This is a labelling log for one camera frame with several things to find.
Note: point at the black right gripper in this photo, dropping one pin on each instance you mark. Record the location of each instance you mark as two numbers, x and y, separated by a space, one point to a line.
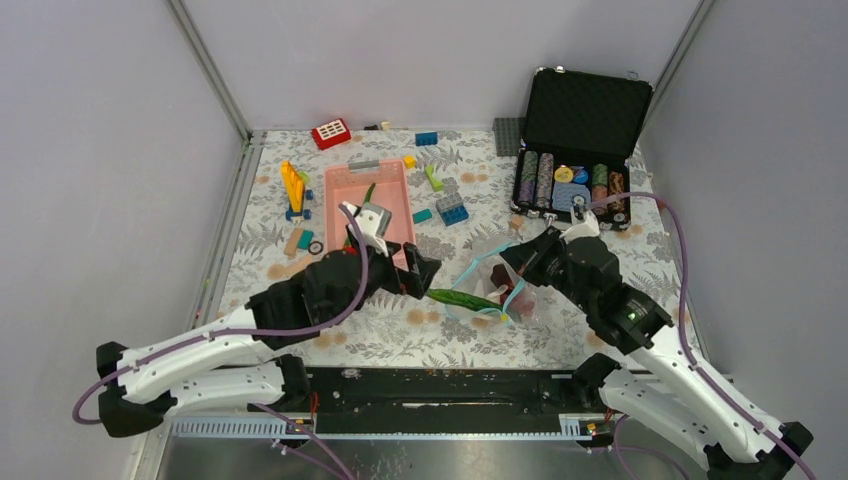
528 257

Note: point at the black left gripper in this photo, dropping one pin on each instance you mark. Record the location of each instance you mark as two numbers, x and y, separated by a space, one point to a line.
420 273

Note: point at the clear zip top bag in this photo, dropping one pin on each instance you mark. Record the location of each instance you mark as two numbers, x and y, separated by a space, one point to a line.
488 276

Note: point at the red pepper toy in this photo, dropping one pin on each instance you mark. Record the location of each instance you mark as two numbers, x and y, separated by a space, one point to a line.
508 292

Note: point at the green bean pod toy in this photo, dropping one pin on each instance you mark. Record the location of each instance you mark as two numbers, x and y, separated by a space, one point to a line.
366 199

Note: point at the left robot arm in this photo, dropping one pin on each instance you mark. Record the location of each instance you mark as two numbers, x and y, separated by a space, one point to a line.
238 359

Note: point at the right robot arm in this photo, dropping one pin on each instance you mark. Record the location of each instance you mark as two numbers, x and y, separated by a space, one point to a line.
699 411

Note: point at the teal small block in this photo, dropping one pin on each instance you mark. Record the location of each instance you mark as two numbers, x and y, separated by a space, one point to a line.
422 216

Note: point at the blue building brick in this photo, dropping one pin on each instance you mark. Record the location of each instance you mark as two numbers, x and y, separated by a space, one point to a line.
454 215

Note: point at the grey building brick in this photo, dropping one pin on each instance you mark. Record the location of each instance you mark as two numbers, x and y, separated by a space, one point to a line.
449 201

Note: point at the small wooden cube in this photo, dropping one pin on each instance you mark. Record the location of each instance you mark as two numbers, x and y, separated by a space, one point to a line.
516 222

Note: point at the green curved block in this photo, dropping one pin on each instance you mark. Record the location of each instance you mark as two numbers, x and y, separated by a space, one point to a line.
435 183

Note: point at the wooden plank block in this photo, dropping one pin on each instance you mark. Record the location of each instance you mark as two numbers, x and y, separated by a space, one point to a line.
291 246

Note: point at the blue brick far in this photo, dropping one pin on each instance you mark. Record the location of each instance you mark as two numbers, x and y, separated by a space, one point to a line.
426 138

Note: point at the black poker chip case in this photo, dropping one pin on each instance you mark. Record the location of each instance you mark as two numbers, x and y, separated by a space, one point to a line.
579 133

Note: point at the grey baseplate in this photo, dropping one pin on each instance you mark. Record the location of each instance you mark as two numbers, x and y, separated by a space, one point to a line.
507 135

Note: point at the red window block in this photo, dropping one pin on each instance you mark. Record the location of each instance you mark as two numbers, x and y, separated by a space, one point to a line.
331 134

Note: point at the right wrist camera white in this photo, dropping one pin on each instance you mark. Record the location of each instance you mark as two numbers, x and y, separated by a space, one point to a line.
584 224

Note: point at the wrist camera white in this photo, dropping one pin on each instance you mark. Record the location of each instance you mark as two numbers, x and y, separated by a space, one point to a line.
373 222
584 224

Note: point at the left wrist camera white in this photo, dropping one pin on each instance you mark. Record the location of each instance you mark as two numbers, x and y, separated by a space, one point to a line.
373 222

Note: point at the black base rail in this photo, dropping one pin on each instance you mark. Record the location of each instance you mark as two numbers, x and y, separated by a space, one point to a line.
437 401

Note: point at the yellow toy frame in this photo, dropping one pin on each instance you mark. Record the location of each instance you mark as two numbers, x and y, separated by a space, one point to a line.
294 186

